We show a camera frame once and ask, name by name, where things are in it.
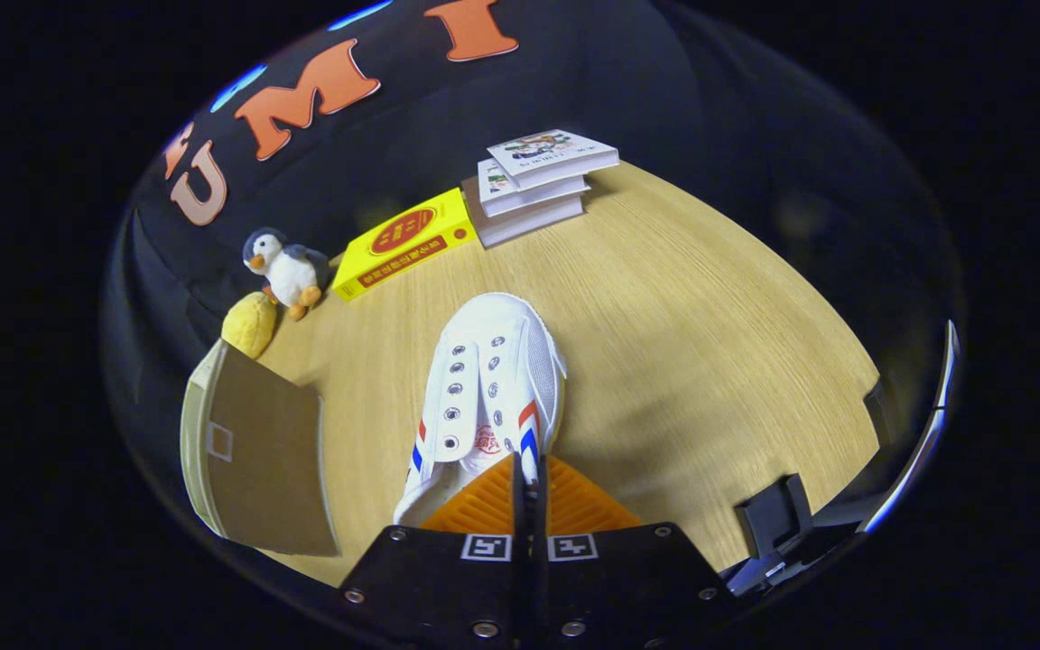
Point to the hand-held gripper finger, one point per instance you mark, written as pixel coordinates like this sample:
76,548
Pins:
541,515
521,515

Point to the white shoe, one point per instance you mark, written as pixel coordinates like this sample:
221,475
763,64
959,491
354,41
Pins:
497,361

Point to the brown cover book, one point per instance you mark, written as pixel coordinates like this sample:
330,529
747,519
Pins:
529,226

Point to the yellow book with red label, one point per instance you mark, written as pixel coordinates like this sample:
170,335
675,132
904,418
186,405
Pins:
362,262

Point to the white illustrated book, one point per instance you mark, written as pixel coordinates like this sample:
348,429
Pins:
493,185
547,149

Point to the yellow plush ball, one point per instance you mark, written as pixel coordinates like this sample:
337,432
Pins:
249,325

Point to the penguin plush toy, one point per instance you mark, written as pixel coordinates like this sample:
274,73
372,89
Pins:
290,271

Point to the black bracket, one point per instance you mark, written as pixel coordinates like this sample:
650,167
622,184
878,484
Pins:
777,515

